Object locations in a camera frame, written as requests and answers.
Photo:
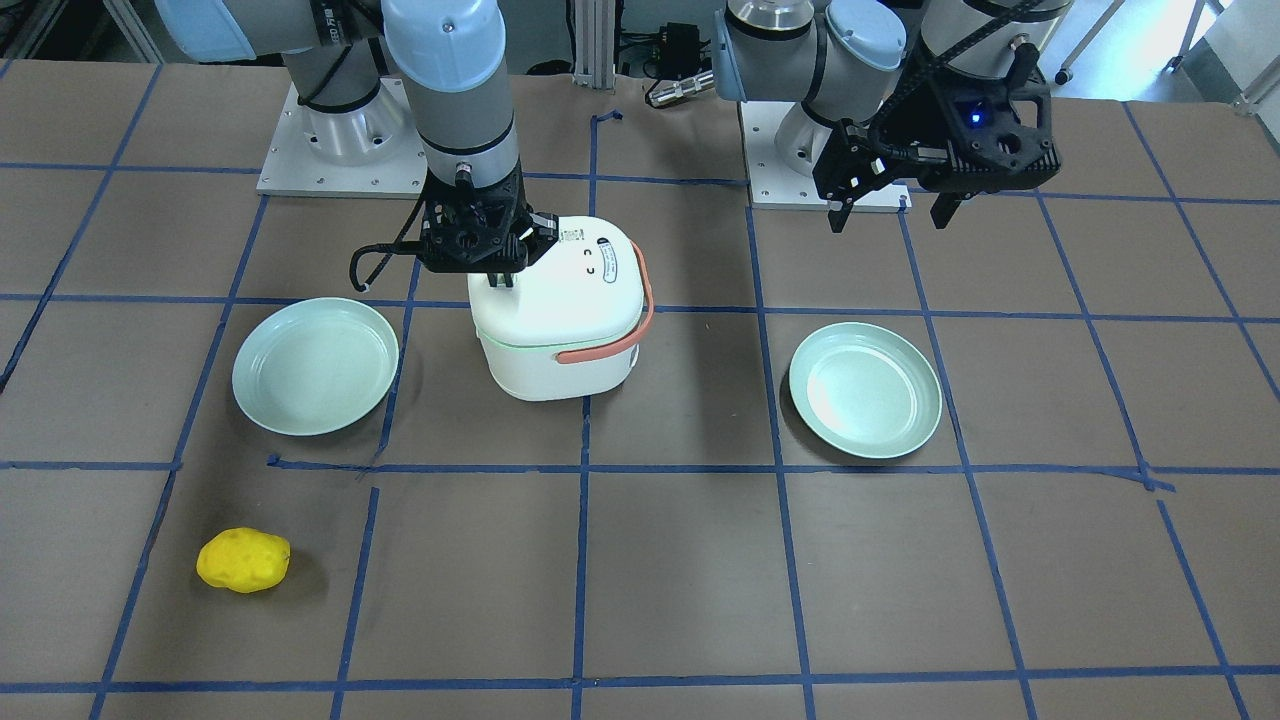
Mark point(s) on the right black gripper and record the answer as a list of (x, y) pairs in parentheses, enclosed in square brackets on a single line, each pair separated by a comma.
[(541, 226)]

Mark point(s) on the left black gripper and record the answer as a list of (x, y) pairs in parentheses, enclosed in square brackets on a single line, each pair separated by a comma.
[(912, 128)]

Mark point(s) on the white rice cooker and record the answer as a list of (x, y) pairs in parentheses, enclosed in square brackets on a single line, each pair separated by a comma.
[(571, 324)]

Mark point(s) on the green plate near left arm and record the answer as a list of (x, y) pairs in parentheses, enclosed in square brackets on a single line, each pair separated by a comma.
[(865, 390)]

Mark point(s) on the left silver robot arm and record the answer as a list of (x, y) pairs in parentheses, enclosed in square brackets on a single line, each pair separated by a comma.
[(856, 59)]

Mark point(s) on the green plate near right arm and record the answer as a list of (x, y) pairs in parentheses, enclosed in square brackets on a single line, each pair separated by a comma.
[(315, 367)]

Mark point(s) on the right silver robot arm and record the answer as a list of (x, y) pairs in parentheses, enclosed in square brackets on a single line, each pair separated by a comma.
[(436, 67)]

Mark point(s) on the yellow sponge potato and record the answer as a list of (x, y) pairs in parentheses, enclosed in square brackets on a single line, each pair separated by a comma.
[(244, 560)]

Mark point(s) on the aluminium frame post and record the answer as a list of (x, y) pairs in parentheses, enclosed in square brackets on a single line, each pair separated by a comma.
[(594, 28)]

